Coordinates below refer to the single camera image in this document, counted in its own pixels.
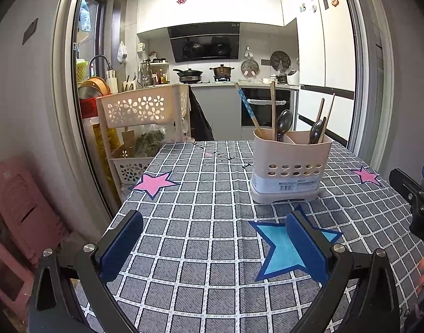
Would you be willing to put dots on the white refrigerator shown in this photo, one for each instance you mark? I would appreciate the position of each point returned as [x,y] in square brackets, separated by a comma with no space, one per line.
[326,61]

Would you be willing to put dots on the brown wooden chopstick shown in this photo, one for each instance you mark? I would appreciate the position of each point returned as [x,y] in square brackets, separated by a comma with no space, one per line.
[319,114]

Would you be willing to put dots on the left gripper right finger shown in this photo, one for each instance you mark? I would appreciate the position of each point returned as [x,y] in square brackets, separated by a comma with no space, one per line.
[325,265]

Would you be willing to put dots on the blue patterned chopstick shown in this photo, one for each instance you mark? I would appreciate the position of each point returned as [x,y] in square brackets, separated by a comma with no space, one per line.
[248,108]

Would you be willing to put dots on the black jacket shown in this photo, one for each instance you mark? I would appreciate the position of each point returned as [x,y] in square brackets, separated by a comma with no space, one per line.
[200,128]

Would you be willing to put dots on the grey checked tablecloth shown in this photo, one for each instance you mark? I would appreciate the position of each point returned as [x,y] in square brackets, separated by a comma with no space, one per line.
[195,266]

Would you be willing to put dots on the black spoon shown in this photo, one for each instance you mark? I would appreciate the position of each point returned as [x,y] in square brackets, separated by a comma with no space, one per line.
[316,131]
[284,123]

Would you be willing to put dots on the black kitchen faucet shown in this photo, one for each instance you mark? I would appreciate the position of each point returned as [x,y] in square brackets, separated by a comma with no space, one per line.
[100,66]

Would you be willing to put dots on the black wok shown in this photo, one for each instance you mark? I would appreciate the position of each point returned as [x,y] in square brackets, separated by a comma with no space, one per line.
[189,76]

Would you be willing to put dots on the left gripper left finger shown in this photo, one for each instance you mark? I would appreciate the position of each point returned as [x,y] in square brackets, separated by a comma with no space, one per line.
[100,263]

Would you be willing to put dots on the bronze cooking pot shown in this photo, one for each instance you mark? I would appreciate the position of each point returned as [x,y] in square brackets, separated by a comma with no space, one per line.
[222,73]

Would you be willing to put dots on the black range hood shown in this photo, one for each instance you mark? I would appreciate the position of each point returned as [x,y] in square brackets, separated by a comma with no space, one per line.
[205,41]

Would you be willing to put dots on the green plastic basket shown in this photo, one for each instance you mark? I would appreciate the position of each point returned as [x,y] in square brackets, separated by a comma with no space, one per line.
[81,70]

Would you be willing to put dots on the pink plastic stool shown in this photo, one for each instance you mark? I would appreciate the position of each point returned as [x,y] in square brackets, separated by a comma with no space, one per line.
[33,227]

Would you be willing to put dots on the beige flower storage rack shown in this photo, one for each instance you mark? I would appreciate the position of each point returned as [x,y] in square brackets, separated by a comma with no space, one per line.
[135,124]

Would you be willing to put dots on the pink utensil holder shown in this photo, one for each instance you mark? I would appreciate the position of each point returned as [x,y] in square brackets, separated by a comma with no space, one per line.
[290,169]

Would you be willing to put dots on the black built-in oven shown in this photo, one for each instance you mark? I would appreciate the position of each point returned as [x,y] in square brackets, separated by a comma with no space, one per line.
[260,102]

